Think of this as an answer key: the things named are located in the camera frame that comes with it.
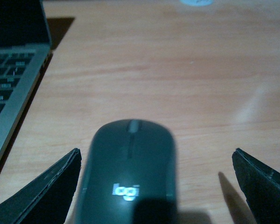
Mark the grey open laptop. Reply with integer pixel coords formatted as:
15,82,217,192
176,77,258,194
0,0,52,160

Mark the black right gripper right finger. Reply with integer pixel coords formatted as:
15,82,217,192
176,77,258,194
232,148,280,224

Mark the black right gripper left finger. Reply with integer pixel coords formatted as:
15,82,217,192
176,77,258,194
0,148,81,224

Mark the dark grey wireless mouse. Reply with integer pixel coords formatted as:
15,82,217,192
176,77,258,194
73,119,178,224

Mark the wooden desk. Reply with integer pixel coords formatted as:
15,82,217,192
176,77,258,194
0,0,280,224

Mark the white round desk grommet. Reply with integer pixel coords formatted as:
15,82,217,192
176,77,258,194
180,0,213,7

